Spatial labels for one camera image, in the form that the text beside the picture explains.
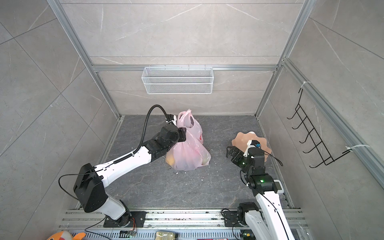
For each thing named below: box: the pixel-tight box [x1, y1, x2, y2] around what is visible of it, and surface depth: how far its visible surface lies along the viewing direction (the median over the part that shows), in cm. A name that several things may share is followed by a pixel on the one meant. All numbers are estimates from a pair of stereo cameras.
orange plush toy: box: [46, 230, 86, 240], surface depth 65 cm
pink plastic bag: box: [165, 109, 211, 171], surface depth 85 cm
